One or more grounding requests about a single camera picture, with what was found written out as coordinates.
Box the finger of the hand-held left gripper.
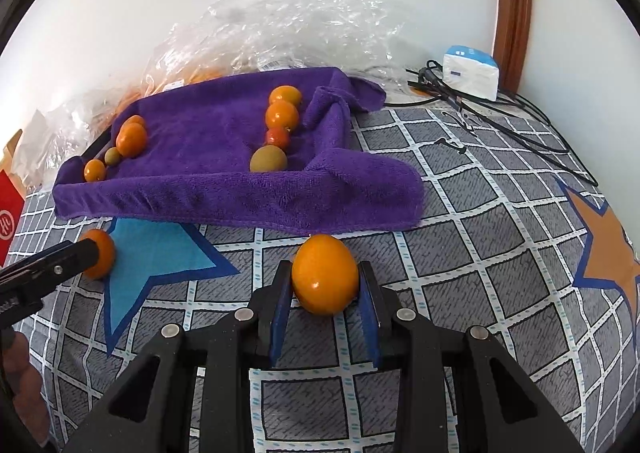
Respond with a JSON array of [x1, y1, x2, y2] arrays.
[[0, 238, 102, 295]]

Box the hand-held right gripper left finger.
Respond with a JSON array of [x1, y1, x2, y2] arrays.
[[62, 260, 296, 453]]

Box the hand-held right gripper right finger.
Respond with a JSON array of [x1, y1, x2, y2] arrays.
[[357, 260, 586, 453]]

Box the large orange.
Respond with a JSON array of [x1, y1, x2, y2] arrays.
[[291, 234, 360, 316]]

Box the small red tomato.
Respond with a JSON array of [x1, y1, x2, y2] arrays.
[[265, 127, 292, 150]]

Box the purple towel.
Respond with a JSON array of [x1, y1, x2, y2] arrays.
[[52, 66, 426, 236]]

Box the person's left hand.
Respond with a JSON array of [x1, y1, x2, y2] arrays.
[[0, 330, 52, 450]]

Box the red paper bag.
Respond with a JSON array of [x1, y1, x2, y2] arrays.
[[0, 168, 27, 269]]

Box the grey plaid blanket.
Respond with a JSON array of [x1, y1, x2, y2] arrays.
[[0, 93, 640, 453]]

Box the white and blue box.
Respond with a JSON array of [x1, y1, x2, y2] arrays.
[[442, 45, 500, 101]]

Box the crinkled clear plastic wrap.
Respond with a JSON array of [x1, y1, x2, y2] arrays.
[[207, 0, 419, 94]]

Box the wooden bed frame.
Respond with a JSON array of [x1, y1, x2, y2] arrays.
[[1, 129, 24, 170]]

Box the black cables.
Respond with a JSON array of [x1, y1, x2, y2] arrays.
[[405, 60, 601, 188]]

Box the brown wooden door frame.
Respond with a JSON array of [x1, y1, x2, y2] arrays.
[[494, 0, 534, 94]]

